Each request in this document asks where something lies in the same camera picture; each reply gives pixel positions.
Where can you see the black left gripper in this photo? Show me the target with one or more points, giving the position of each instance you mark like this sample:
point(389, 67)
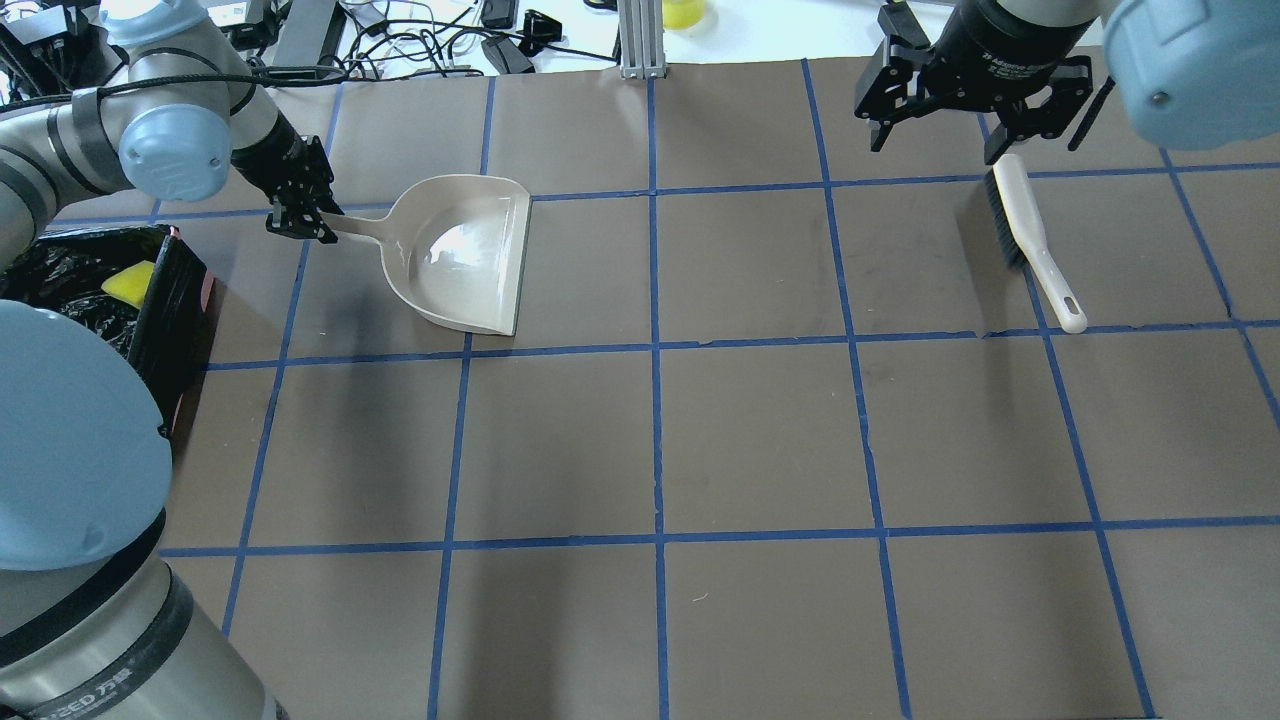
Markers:
point(272, 154)

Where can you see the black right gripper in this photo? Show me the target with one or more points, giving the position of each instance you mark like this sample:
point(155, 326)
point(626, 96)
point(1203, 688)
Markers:
point(1000, 45)

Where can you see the white hand brush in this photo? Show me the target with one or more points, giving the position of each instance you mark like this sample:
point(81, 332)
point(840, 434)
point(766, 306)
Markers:
point(1023, 239)

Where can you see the beige plastic dustpan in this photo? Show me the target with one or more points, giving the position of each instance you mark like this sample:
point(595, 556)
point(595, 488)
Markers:
point(453, 248)

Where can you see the yellow green sponge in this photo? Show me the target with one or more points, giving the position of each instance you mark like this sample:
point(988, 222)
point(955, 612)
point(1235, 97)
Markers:
point(130, 285)

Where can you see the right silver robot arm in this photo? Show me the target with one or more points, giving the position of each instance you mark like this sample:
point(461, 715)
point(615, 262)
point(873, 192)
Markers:
point(1193, 75)

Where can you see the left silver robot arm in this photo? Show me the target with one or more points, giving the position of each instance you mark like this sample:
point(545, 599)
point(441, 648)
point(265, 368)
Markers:
point(95, 624)

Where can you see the black bag lined bin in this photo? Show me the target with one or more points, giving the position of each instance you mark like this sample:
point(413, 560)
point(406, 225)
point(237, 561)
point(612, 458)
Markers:
point(166, 341)

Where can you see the yellow tape roll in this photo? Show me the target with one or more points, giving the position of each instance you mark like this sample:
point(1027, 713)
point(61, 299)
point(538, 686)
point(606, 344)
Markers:
point(682, 14)

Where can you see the aluminium frame post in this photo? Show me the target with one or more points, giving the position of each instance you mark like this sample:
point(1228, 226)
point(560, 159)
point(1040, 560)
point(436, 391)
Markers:
point(642, 53)

